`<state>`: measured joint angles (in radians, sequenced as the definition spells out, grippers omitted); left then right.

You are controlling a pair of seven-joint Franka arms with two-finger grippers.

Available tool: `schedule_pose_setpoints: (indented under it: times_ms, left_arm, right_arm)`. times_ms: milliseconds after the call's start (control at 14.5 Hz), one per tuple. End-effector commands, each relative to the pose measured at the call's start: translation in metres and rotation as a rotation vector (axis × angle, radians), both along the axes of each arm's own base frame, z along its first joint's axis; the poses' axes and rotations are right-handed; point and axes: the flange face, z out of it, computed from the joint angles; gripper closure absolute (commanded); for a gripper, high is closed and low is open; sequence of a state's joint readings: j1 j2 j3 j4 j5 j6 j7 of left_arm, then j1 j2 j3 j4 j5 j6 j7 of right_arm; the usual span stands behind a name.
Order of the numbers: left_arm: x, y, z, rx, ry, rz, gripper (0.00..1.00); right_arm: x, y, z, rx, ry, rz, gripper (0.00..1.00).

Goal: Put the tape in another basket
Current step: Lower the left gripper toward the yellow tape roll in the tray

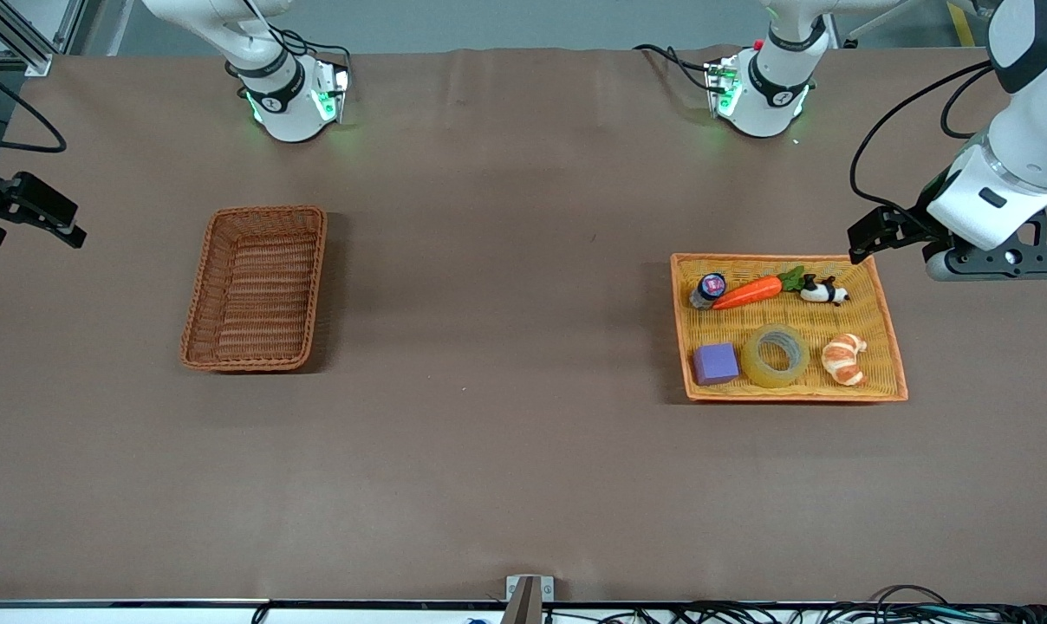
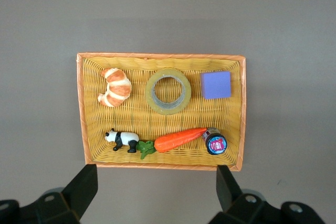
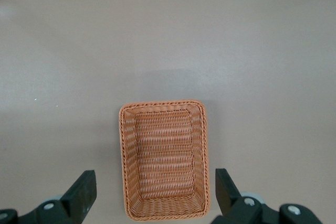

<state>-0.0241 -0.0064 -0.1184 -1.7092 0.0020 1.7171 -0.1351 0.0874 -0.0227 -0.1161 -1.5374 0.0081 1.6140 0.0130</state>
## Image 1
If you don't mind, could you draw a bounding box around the yellowish clear tape roll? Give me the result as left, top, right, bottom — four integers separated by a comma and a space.
742, 323, 811, 389

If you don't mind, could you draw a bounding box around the orange wicker basket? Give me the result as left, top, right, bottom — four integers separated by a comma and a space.
669, 252, 909, 404

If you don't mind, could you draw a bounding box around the brown wicker basket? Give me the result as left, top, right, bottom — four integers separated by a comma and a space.
179, 205, 328, 374

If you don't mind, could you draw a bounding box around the black white panda toy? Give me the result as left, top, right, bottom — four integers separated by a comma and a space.
799, 275, 851, 307

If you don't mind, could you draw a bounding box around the toy croissant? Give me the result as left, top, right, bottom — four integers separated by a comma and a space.
821, 333, 868, 387

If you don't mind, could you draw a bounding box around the orange toy carrot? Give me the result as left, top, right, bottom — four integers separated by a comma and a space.
712, 265, 807, 312

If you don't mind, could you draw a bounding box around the small bottle blue cap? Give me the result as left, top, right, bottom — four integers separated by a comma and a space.
688, 272, 729, 311

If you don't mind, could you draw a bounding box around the purple cube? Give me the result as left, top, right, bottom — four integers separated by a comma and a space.
692, 342, 741, 387

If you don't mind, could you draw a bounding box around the metal base connector box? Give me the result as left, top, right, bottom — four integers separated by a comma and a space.
704, 56, 743, 120
314, 62, 351, 124

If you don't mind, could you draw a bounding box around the grey metal stand leg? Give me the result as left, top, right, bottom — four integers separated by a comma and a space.
842, 0, 910, 49

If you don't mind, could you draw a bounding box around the brown table cover sheet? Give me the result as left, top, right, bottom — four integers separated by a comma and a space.
0, 48, 1047, 605

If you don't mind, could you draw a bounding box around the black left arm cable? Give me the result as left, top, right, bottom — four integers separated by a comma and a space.
849, 59, 994, 219

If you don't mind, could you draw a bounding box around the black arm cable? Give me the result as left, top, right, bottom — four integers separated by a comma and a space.
849, 59, 994, 219
0, 59, 68, 155

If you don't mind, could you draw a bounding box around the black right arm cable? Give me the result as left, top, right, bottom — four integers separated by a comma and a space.
0, 59, 68, 155

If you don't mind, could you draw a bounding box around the aluminium frame profile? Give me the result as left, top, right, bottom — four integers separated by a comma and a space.
0, 0, 82, 77

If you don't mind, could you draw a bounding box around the black base power cable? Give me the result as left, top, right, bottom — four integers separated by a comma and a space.
268, 26, 353, 75
633, 43, 717, 92

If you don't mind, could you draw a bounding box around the black cable bundle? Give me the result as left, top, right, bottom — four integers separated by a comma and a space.
541, 584, 1047, 624

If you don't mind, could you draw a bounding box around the metal table edge bracket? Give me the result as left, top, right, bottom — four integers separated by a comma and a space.
504, 575, 556, 624

